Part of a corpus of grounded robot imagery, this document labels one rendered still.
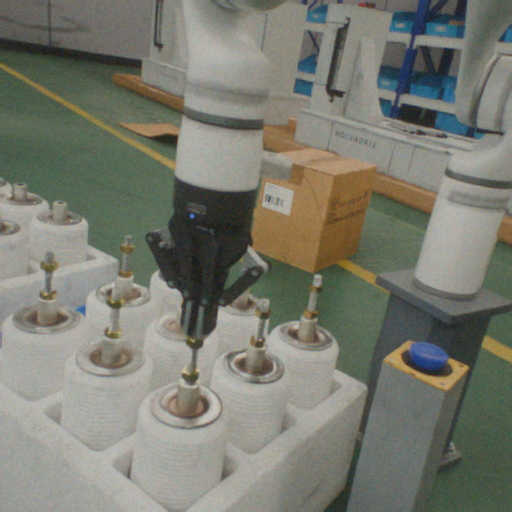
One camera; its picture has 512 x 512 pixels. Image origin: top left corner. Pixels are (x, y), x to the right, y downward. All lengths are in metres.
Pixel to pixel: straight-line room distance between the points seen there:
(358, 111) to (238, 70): 2.88
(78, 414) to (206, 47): 0.41
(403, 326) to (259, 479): 0.37
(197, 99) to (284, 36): 3.50
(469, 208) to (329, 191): 0.80
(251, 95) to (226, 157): 0.05
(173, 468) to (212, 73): 0.37
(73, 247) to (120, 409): 0.49
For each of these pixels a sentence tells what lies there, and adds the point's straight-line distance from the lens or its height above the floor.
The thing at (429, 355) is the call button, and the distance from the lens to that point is 0.66.
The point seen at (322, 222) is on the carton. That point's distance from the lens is 1.65.
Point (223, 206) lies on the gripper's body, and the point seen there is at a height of 0.48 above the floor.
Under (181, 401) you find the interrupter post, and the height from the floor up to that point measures 0.26.
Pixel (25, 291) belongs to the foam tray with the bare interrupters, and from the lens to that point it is 1.05.
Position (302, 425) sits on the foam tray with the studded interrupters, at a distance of 0.75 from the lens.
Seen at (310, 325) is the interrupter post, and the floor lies 0.27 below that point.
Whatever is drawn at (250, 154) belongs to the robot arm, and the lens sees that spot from 0.49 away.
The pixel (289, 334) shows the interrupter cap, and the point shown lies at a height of 0.25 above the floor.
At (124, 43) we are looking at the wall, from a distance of 7.37.
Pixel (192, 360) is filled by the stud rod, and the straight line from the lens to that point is 0.59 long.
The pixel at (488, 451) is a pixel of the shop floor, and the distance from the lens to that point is 1.17.
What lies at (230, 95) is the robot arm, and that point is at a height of 0.57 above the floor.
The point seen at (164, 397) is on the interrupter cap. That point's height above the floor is 0.25.
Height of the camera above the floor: 0.62
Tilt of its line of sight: 21 degrees down
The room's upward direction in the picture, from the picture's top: 9 degrees clockwise
